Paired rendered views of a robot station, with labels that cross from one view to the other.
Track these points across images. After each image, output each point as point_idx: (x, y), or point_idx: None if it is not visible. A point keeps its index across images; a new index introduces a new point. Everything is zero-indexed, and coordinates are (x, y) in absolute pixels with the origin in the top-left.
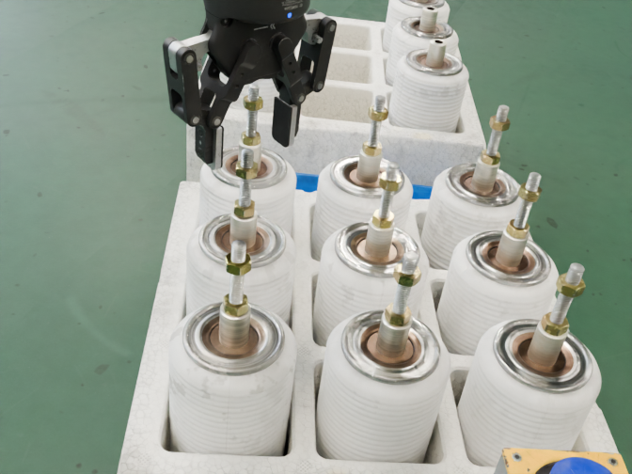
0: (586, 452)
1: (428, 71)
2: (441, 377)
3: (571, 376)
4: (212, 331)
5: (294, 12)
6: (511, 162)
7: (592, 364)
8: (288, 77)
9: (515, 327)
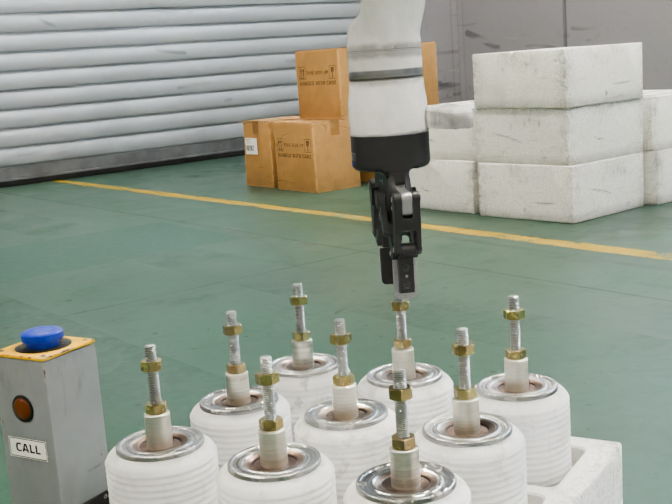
0: (58, 352)
1: None
2: (195, 414)
3: (127, 444)
4: (316, 362)
5: (353, 163)
6: None
7: (125, 461)
8: (381, 226)
9: (195, 440)
